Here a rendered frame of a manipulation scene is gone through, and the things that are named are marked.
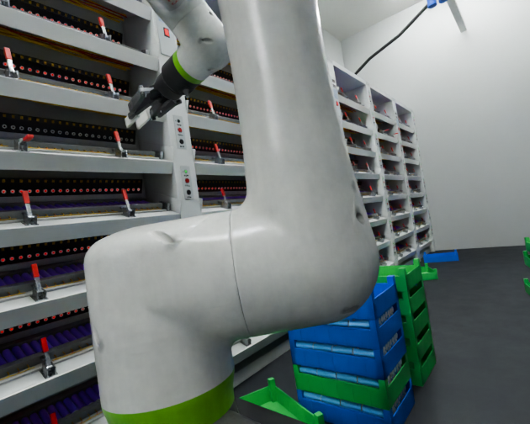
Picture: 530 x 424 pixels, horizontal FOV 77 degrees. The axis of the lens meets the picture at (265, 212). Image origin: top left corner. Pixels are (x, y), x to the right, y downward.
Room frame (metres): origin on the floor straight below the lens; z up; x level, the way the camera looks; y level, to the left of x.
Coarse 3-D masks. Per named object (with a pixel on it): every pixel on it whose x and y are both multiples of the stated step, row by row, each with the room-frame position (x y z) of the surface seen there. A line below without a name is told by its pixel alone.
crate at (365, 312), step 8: (392, 280) 1.05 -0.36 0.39; (376, 288) 1.10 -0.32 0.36; (384, 288) 1.08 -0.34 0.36; (392, 288) 1.03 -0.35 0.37; (376, 296) 0.94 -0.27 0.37; (384, 296) 0.98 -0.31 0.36; (392, 296) 1.03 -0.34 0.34; (368, 304) 0.91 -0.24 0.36; (376, 304) 0.93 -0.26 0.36; (384, 304) 0.97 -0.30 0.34; (392, 304) 1.02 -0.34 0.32; (360, 312) 0.93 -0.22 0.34; (368, 312) 0.92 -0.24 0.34; (376, 312) 0.92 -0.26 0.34; (368, 320) 0.92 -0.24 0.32
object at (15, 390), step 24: (72, 312) 1.03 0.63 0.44; (0, 336) 0.89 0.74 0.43; (24, 336) 0.93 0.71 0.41; (48, 336) 0.96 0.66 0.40; (72, 336) 0.97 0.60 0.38; (0, 360) 0.84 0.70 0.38; (24, 360) 0.84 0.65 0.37; (48, 360) 0.84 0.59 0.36; (72, 360) 0.90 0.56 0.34; (0, 384) 0.79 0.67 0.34; (24, 384) 0.80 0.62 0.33; (48, 384) 0.82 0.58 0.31; (72, 384) 0.87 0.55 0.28; (0, 408) 0.75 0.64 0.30
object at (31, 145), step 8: (0, 144) 0.84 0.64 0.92; (8, 144) 0.86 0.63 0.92; (32, 144) 0.90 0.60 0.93; (40, 144) 0.91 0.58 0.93; (48, 144) 0.93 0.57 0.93; (56, 144) 0.95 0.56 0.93; (64, 144) 0.97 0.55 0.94; (96, 152) 1.02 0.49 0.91; (104, 152) 1.04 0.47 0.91; (112, 152) 1.08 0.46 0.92; (128, 152) 1.12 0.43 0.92; (136, 152) 1.15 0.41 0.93; (144, 152) 1.17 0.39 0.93; (152, 152) 1.20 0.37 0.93
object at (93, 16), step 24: (48, 0) 1.10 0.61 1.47; (72, 0) 1.16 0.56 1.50; (120, 24) 1.30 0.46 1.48; (0, 48) 0.98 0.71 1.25; (24, 48) 1.03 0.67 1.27; (48, 48) 1.08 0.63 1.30; (72, 48) 1.14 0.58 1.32; (96, 72) 1.20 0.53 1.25; (120, 72) 1.28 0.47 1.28; (0, 96) 0.97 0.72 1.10; (192, 96) 1.55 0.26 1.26; (216, 96) 1.68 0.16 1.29; (72, 120) 1.12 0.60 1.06; (96, 120) 1.18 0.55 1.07; (120, 120) 1.26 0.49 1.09; (240, 144) 1.78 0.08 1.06; (144, 192) 1.30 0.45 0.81
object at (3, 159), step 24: (96, 144) 1.14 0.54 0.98; (144, 144) 1.27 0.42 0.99; (0, 168) 0.80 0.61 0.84; (24, 168) 0.84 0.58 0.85; (48, 168) 0.88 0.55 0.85; (72, 168) 0.93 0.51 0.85; (96, 168) 0.98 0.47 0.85; (120, 168) 1.03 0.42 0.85; (144, 168) 1.10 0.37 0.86; (168, 168) 1.17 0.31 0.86
